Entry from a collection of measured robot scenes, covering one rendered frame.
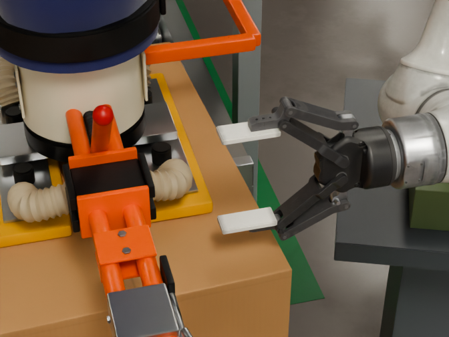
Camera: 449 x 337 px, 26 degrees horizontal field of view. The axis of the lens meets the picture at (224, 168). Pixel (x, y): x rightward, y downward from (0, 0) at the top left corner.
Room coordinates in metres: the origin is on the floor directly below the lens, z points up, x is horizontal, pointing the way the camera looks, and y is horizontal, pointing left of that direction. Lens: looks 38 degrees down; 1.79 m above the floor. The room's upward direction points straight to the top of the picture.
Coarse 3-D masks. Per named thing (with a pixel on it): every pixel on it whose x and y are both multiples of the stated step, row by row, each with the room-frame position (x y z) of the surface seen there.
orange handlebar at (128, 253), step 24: (240, 0) 1.34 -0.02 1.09; (240, 24) 1.28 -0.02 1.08; (168, 48) 1.20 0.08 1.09; (192, 48) 1.20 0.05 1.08; (216, 48) 1.21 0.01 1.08; (240, 48) 1.22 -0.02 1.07; (72, 120) 1.02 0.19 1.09; (72, 144) 0.98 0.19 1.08; (120, 144) 0.97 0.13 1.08; (96, 216) 0.83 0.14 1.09; (96, 240) 0.79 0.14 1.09; (120, 240) 0.79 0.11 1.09; (144, 240) 0.79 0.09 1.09; (120, 264) 0.78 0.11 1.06; (144, 264) 0.75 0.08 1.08; (120, 288) 0.72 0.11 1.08; (168, 336) 0.65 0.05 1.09
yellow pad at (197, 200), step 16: (160, 80) 1.30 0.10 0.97; (160, 96) 1.25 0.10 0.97; (176, 112) 1.22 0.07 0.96; (176, 128) 1.17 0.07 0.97; (144, 144) 1.13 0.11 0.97; (160, 144) 1.09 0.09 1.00; (176, 144) 1.13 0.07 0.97; (160, 160) 1.07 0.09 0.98; (192, 160) 1.09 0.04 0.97; (192, 176) 1.05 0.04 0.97; (192, 192) 1.02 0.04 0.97; (160, 208) 0.99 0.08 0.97; (176, 208) 0.99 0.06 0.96; (192, 208) 1.00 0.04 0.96; (208, 208) 1.00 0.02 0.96
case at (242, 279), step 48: (192, 96) 1.29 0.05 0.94; (192, 144) 1.16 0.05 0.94; (240, 192) 1.05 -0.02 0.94; (48, 240) 0.95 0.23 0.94; (192, 240) 0.95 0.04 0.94; (240, 240) 0.95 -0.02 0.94; (0, 288) 0.86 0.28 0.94; (48, 288) 0.86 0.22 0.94; (96, 288) 0.86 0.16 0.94; (192, 288) 0.86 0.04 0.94; (240, 288) 0.87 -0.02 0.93; (288, 288) 0.89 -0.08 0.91; (0, 336) 0.79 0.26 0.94; (48, 336) 0.80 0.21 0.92; (96, 336) 0.82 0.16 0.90; (240, 336) 0.87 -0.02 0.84
